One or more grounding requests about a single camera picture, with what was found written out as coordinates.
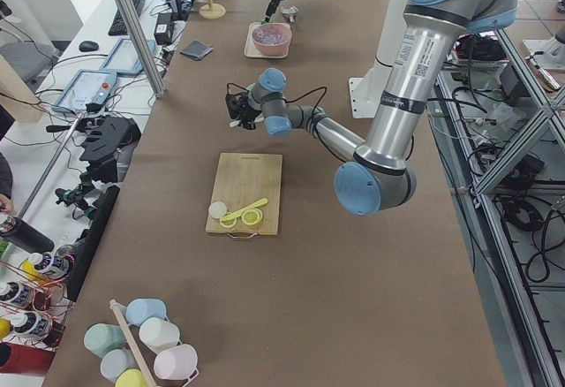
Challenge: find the steel ice scoop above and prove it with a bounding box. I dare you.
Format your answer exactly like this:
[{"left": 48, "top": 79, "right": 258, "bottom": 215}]
[{"left": 281, "top": 6, "right": 299, "bottom": 24}]

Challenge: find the pink bowl of ice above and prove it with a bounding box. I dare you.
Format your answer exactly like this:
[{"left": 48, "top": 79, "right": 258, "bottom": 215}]
[{"left": 252, "top": 23, "right": 292, "bottom": 57}]

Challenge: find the cream plastic tray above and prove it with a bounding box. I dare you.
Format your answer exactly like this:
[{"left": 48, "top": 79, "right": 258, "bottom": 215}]
[{"left": 244, "top": 21, "right": 290, "bottom": 59}]

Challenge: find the wooden cup tree stand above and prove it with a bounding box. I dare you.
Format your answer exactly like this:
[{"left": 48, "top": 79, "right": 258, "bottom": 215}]
[{"left": 199, "top": 0, "right": 226, "bottom": 19}]

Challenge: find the grey folded cloth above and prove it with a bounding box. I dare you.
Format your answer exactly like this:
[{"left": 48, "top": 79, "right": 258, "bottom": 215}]
[{"left": 180, "top": 40, "right": 214, "bottom": 61}]

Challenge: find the bamboo cutting board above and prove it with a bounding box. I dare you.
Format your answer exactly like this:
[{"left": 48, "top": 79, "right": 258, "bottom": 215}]
[{"left": 205, "top": 153, "right": 283, "bottom": 236}]

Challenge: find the yellow plastic knife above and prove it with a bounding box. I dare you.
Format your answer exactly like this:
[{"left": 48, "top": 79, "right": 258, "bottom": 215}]
[{"left": 219, "top": 197, "right": 268, "bottom": 222}]

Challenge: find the lemon end piece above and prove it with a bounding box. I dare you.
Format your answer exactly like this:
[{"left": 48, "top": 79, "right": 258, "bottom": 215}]
[{"left": 208, "top": 201, "right": 229, "bottom": 219}]

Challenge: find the lemon slice stack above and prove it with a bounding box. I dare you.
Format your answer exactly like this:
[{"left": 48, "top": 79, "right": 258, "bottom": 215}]
[{"left": 241, "top": 208, "right": 263, "bottom": 226}]

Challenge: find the lemon slice upper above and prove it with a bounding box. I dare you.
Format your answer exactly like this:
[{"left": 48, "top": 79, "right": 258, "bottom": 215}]
[{"left": 219, "top": 218, "right": 237, "bottom": 230}]

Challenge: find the teach pendant tablet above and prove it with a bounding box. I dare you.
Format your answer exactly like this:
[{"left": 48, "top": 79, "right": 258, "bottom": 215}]
[
  {"left": 51, "top": 69, "right": 117, "bottom": 118},
  {"left": 100, "top": 38, "right": 143, "bottom": 77}
]

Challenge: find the black keyboard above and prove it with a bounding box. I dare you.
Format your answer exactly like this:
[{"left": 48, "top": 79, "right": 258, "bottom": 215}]
[{"left": 108, "top": 0, "right": 147, "bottom": 37}]

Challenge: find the black computer mouse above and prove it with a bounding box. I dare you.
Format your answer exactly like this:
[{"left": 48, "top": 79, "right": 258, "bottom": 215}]
[{"left": 79, "top": 41, "right": 100, "bottom": 52}]

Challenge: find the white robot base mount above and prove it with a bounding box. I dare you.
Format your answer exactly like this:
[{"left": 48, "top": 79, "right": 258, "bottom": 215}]
[{"left": 348, "top": 77, "right": 385, "bottom": 118}]

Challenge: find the aluminium frame post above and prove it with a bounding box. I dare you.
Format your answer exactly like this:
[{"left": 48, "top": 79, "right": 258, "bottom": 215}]
[{"left": 115, "top": 0, "right": 165, "bottom": 98}]

